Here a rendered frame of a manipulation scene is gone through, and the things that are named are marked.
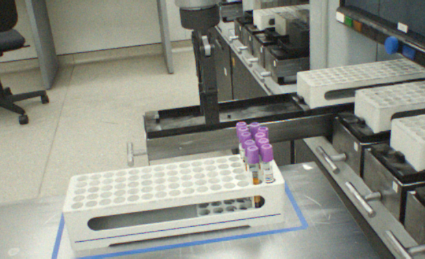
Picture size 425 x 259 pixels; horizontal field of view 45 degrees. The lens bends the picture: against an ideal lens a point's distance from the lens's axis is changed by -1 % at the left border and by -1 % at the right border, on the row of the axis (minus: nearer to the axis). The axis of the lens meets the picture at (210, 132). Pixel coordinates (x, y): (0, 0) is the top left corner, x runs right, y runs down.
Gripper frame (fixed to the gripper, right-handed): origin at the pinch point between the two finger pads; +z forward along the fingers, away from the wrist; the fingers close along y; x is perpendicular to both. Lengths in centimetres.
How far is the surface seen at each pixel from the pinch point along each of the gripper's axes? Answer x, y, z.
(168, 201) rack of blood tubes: 11.6, -40.0, -3.2
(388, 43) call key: -30.2, -17.0, -13.0
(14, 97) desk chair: 102, 249, 72
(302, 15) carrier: -39, 56, -3
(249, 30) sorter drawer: -25, 71, 4
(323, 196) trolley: -11.3, -35.9, 3.1
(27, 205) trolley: 33.4, -25.5, 2.3
